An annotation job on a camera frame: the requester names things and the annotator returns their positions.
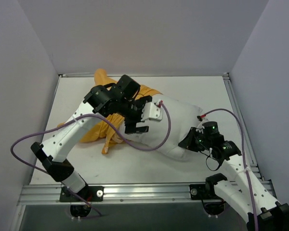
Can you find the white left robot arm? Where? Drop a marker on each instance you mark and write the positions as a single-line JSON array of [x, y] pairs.
[[100, 102]]

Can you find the aluminium table edge rail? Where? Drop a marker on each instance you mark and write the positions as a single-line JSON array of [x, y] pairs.
[[234, 104]]

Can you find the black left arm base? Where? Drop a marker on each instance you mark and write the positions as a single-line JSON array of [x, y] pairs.
[[87, 195]]

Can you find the yellow printed pillowcase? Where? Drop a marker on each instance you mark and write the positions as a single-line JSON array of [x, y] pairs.
[[102, 130]]

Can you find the aluminium front frame rail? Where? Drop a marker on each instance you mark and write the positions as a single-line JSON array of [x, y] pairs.
[[113, 194]]

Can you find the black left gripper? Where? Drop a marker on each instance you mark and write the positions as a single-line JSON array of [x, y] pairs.
[[136, 114]]

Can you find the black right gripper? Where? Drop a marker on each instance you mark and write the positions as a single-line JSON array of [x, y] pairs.
[[195, 138]]

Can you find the white pillow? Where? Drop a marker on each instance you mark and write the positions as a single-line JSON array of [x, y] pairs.
[[183, 116]]

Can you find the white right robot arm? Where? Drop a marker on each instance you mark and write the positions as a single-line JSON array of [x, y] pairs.
[[234, 182]]

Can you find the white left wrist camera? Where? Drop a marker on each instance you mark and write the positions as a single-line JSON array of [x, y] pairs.
[[151, 111]]

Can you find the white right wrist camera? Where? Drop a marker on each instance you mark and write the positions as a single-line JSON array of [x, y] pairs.
[[202, 121]]

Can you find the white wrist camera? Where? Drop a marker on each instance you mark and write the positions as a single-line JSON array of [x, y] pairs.
[[202, 121], [151, 111]]

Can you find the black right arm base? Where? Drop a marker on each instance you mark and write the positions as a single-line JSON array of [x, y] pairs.
[[212, 204]]

